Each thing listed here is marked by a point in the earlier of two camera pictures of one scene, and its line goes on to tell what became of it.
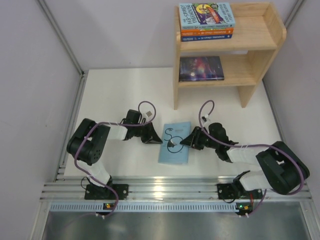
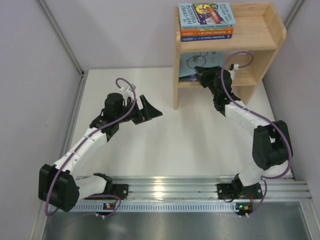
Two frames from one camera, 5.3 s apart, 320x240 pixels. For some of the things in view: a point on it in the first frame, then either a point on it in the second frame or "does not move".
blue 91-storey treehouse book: (189, 38) does not move
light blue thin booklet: (176, 132) to (188, 61)
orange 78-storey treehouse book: (200, 32) does not move
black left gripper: (146, 133) to (139, 115)
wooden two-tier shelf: (258, 34) does not move
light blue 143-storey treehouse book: (206, 15) does not move
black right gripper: (197, 137) to (208, 77)
